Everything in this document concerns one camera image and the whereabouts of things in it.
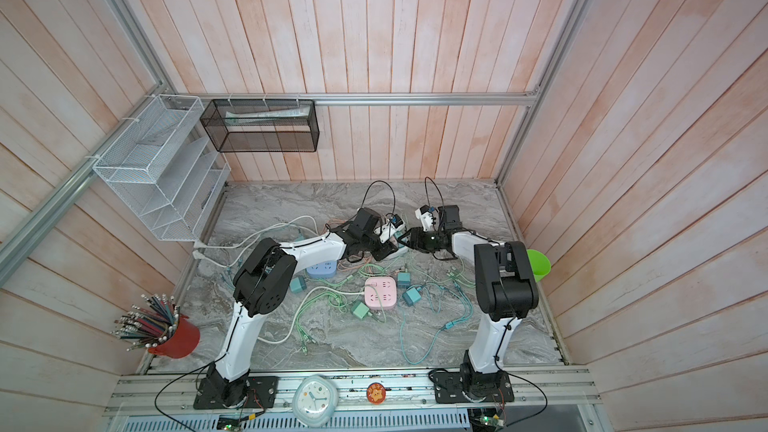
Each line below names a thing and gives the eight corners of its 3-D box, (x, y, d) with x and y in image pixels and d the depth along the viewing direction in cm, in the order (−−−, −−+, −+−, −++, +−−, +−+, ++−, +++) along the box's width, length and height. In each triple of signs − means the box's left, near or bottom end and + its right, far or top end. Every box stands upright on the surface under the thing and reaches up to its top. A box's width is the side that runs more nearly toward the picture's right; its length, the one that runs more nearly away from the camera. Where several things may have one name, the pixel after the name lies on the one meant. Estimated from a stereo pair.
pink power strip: (364, 308, 89) (364, 305, 87) (365, 280, 94) (365, 276, 92) (397, 308, 89) (397, 305, 87) (395, 280, 94) (396, 276, 92)
